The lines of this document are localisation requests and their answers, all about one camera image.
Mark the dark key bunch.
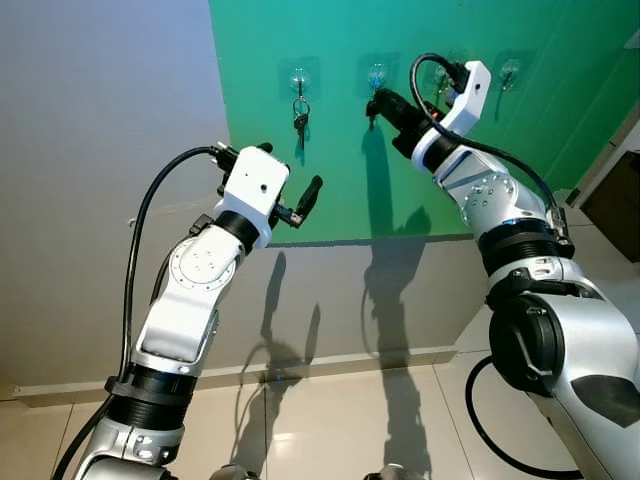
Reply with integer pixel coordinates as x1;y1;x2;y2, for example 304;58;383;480
292;95;311;137

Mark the dark brown cabinet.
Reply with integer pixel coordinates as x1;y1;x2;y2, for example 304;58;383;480
580;150;640;263

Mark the grey robot left foot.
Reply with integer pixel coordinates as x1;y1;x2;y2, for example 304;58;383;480
205;463;256;480

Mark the grey robot foot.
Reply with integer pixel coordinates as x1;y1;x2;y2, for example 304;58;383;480
362;463;411;480
205;463;256;480

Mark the grey robot right foot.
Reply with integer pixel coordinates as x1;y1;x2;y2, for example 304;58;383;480
362;463;411;480

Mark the green wall sheet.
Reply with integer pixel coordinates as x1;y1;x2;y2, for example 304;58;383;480
207;0;640;244

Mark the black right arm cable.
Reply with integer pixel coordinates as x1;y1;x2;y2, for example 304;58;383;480
410;52;586;480

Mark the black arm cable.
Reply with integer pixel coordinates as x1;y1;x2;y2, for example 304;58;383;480
50;145;236;480
410;52;586;480

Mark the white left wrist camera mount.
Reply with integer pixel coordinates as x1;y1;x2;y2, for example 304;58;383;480
222;148;291;226

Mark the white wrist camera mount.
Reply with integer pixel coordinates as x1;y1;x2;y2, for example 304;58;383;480
222;148;291;226
412;60;493;173

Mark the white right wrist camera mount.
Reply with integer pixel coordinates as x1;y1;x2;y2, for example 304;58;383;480
412;60;493;173

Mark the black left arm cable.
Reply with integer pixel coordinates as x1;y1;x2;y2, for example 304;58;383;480
50;145;236;480

